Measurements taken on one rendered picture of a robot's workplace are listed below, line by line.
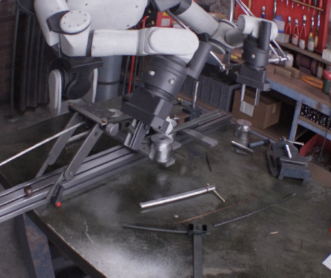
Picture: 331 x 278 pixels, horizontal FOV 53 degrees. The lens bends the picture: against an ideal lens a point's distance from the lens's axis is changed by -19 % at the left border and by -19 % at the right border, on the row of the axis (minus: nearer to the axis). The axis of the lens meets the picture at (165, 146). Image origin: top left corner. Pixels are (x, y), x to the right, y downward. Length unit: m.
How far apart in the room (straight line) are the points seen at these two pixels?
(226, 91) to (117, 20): 1.51
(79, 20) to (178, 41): 0.23
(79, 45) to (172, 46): 0.21
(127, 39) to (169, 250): 0.45
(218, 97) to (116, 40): 1.76
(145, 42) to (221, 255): 0.47
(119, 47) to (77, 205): 0.36
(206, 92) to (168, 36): 1.79
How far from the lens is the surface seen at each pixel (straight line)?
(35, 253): 1.19
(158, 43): 0.83
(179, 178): 0.95
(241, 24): 1.11
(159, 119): 0.83
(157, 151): 0.90
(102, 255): 0.70
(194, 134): 1.07
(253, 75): 1.15
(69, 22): 0.86
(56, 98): 1.30
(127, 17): 1.13
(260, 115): 2.42
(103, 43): 0.85
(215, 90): 2.57
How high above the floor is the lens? 1.37
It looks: 27 degrees down
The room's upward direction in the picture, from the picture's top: 8 degrees clockwise
